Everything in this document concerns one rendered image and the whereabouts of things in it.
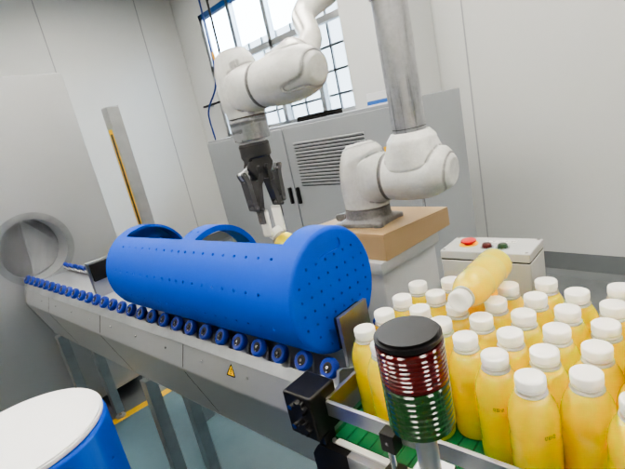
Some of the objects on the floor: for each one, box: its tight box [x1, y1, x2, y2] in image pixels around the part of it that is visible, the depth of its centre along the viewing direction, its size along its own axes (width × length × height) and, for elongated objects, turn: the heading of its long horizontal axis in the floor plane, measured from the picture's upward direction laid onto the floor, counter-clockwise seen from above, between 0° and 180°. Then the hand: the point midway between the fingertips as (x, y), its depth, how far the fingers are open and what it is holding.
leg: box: [181, 395, 221, 469], centre depth 191 cm, size 6×6×63 cm
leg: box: [55, 335, 87, 389], centre depth 248 cm, size 6×6×63 cm
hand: (272, 221), depth 112 cm, fingers closed on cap, 4 cm apart
